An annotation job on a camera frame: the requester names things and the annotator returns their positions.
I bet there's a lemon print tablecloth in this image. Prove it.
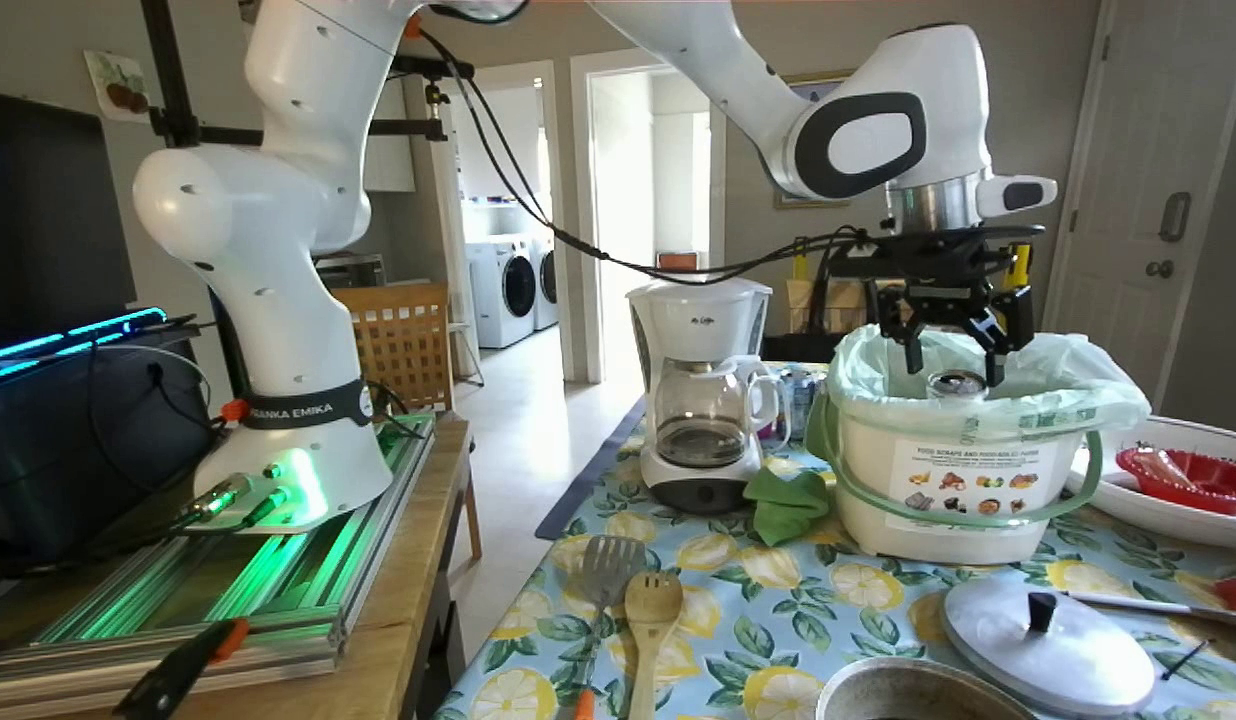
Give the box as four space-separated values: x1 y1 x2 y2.
431 357 1236 720

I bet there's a lattice wooden chair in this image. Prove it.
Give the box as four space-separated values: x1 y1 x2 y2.
336 276 488 563

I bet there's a white drip coffee maker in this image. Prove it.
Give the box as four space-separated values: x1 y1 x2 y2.
625 274 787 516

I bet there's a red food on plate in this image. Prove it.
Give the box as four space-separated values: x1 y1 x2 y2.
1113 445 1236 520

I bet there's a green cloth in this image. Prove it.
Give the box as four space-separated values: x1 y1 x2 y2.
739 454 842 551

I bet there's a wooden spoon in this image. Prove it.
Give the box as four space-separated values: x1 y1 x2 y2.
620 573 690 720

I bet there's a patterned small jar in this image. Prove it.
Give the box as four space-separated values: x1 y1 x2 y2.
767 365 834 454

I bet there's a metal pot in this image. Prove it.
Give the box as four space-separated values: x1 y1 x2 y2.
813 658 1048 720

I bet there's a white panel door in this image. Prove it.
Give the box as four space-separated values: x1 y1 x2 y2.
1040 0 1236 403

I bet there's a small wall picture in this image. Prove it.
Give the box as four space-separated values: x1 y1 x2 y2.
82 48 157 128

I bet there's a black box with blue light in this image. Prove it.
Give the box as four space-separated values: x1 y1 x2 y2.
0 305 234 577

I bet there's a thin black stick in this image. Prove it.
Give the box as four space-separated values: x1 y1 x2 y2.
1161 642 1209 685

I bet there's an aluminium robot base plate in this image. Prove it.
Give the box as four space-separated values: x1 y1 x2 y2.
0 414 442 691

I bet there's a silver fork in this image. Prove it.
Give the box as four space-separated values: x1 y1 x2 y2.
562 533 653 720

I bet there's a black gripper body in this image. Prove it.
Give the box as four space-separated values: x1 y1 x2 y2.
872 274 1040 337

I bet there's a white washing machine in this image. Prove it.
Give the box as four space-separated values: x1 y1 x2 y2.
533 246 566 337
464 238 544 352

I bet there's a clamp with orange handle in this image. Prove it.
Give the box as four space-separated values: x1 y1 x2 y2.
113 616 252 720

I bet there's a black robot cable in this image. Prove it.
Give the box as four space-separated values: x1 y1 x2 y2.
414 17 903 290

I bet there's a white pot lid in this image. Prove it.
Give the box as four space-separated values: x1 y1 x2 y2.
940 573 1165 720

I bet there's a black monitor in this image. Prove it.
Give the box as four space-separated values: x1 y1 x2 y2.
0 83 146 357

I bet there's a silver drink can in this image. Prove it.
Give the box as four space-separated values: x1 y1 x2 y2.
934 369 988 403

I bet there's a pale green bin liner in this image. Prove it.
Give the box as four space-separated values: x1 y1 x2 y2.
827 319 1157 454

